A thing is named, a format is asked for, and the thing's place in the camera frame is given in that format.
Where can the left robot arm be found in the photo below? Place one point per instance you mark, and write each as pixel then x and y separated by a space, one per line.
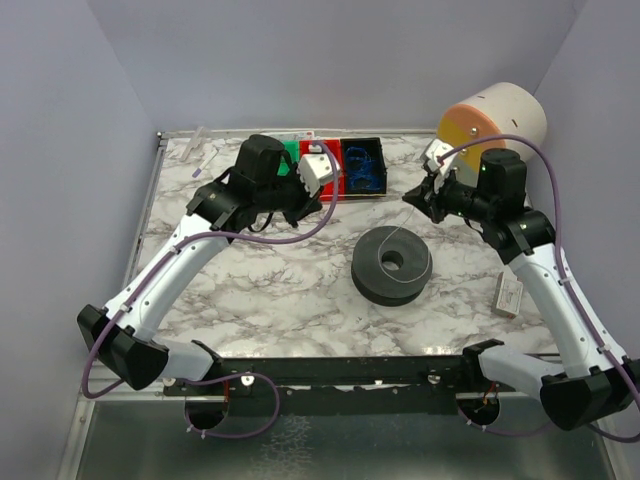
pixel 263 180

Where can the small white box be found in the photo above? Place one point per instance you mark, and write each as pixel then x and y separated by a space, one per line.
pixel 508 295

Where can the green plastic bin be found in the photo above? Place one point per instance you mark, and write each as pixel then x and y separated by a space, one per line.
pixel 293 151

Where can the purple capped marker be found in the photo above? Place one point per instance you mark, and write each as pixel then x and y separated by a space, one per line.
pixel 204 163

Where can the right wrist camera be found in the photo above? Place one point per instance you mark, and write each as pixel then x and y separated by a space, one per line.
pixel 437 158

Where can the white label card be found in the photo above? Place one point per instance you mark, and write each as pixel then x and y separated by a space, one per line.
pixel 290 136

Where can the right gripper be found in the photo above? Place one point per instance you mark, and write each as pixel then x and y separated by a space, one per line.
pixel 435 195

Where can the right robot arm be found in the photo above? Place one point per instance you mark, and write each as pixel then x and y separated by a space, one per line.
pixel 595 377

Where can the red plastic bin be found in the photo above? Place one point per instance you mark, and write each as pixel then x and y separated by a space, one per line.
pixel 322 147

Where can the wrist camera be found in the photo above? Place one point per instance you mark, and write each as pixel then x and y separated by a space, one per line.
pixel 317 170
pixel 437 158

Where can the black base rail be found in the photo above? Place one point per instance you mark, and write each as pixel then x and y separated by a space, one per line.
pixel 335 386

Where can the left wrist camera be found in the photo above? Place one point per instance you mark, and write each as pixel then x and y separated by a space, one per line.
pixel 317 170

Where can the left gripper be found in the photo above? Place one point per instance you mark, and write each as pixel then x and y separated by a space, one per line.
pixel 302 204

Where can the large cylinder drum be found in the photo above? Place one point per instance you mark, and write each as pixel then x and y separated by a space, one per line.
pixel 503 108

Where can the black plastic bin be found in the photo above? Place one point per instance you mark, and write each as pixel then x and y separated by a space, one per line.
pixel 364 167

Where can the black spool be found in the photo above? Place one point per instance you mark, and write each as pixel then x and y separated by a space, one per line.
pixel 391 266

